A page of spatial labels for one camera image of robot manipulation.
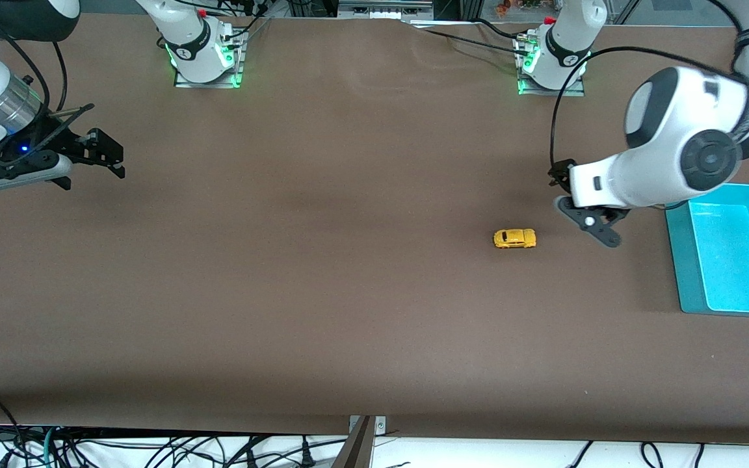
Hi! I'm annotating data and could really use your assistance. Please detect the long black table cable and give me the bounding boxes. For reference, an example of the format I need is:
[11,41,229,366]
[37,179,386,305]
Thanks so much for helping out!
[407,23,531,64]

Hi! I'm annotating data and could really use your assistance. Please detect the small metal table bracket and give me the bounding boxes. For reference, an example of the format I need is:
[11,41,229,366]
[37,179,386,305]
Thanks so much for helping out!
[348,415,387,435]

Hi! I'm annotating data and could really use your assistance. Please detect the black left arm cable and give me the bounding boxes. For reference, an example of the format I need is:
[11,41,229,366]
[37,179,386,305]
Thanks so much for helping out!
[549,45,749,171]

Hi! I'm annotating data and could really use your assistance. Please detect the black base connector cables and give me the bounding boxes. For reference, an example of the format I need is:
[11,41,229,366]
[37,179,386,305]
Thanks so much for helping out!
[218,0,272,47]

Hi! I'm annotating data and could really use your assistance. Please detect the aluminium background frame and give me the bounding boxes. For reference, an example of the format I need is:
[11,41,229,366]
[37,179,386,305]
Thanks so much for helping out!
[287,0,339,19]

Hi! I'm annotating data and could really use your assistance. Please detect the brown table mat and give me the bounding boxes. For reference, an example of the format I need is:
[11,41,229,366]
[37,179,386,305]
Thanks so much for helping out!
[0,12,749,446]

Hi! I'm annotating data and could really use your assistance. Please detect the short black table cable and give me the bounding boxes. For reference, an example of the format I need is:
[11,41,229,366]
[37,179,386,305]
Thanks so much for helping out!
[474,18,526,41]

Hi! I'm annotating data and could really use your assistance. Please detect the teal plastic bin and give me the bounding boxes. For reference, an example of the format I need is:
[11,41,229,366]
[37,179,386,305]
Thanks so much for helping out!
[664,183,749,317]

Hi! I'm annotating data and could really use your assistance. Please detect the dark slanted post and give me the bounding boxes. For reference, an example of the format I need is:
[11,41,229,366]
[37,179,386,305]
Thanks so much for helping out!
[331,416,375,468]

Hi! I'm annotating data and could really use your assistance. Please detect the tangled black floor cables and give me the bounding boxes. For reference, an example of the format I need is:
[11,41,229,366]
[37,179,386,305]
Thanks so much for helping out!
[0,429,349,468]

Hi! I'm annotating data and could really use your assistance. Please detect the grey background device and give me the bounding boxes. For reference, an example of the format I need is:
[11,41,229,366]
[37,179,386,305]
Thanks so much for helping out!
[337,0,436,20]

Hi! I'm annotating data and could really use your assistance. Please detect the yellow beetle toy car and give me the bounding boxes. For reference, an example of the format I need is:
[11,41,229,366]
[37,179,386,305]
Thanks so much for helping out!
[493,228,537,250]

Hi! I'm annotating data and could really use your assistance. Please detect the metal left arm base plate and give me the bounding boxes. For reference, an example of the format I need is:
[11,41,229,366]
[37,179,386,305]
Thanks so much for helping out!
[518,32,587,98]

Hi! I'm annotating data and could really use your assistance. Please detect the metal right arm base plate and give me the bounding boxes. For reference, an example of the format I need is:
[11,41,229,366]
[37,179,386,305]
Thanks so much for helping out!
[174,29,246,88]

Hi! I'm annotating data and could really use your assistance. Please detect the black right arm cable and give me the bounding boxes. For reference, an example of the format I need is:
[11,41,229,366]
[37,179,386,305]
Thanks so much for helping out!
[0,19,68,157]

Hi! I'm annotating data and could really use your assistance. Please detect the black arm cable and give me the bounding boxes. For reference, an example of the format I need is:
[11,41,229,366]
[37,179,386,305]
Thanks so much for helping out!
[0,19,68,157]
[549,45,749,171]

